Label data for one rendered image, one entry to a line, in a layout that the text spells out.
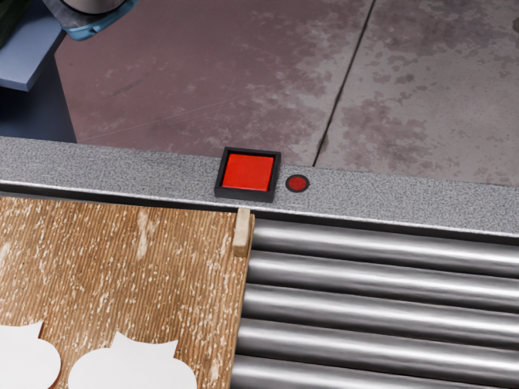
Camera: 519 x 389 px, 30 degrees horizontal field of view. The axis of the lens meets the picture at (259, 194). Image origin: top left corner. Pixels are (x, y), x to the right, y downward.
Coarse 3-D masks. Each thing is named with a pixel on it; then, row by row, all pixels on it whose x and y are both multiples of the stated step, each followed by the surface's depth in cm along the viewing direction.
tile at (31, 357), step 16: (0, 336) 110; (16, 336) 110; (32, 336) 109; (0, 352) 108; (16, 352) 108; (32, 352) 108; (48, 352) 108; (0, 368) 107; (16, 368) 107; (32, 368) 107; (48, 368) 107; (0, 384) 106; (16, 384) 106; (32, 384) 105; (48, 384) 105
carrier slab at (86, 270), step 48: (0, 240) 120; (48, 240) 119; (96, 240) 119; (144, 240) 119; (192, 240) 119; (0, 288) 115; (48, 288) 115; (96, 288) 115; (144, 288) 114; (192, 288) 114; (240, 288) 114; (48, 336) 111; (96, 336) 110; (144, 336) 110; (192, 336) 110
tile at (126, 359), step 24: (120, 336) 109; (96, 360) 107; (120, 360) 107; (144, 360) 107; (168, 360) 107; (72, 384) 105; (96, 384) 105; (120, 384) 105; (144, 384) 105; (168, 384) 105; (192, 384) 105
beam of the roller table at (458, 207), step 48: (0, 144) 133; (48, 144) 133; (48, 192) 129; (96, 192) 127; (144, 192) 127; (192, 192) 126; (288, 192) 126; (336, 192) 125; (384, 192) 125; (432, 192) 125; (480, 192) 125; (480, 240) 121
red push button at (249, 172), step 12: (240, 156) 128; (252, 156) 128; (228, 168) 127; (240, 168) 127; (252, 168) 127; (264, 168) 127; (228, 180) 126; (240, 180) 126; (252, 180) 125; (264, 180) 125
